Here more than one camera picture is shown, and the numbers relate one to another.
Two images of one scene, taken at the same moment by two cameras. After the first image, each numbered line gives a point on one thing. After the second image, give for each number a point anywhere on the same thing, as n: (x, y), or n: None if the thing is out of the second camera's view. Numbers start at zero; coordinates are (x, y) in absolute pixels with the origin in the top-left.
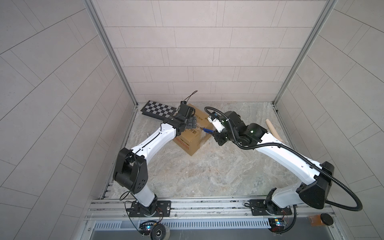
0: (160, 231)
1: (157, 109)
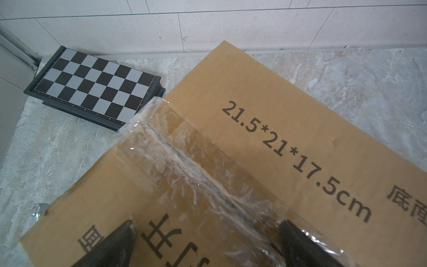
0: None
1: (101, 91)
